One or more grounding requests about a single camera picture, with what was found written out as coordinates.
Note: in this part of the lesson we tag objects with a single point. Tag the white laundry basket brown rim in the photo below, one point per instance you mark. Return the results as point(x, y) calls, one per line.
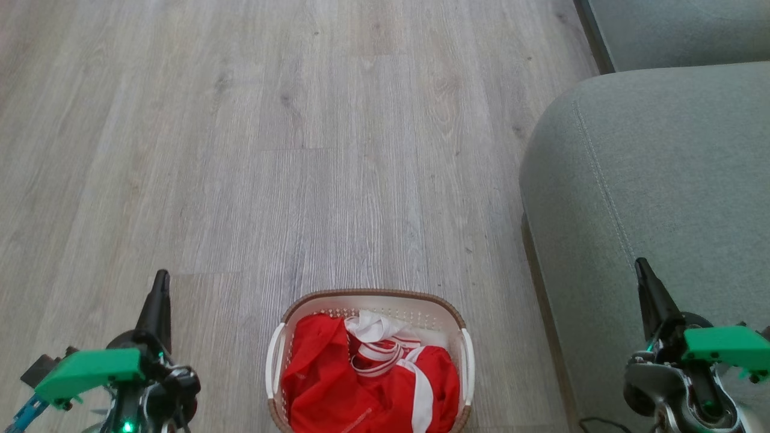
point(391, 313)

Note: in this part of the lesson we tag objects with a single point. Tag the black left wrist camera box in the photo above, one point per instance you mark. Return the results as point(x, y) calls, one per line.
point(41, 368)

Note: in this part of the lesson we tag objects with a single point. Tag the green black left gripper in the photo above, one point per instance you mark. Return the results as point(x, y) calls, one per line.
point(90, 370)

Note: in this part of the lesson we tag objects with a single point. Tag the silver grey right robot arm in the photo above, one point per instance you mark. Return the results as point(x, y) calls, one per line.
point(652, 385)

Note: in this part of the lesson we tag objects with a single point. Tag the red garment thin white stripes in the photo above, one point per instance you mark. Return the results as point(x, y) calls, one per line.
point(319, 373)

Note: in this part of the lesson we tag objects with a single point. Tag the grey fabric sofa section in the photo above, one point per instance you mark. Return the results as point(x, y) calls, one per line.
point(680, 30)

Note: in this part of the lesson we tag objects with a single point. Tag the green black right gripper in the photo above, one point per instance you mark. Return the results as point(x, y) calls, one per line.
point(725, 349)

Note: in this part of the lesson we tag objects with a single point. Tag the grey fabric sofa seat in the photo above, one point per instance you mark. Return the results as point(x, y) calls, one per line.
point(662, 180)

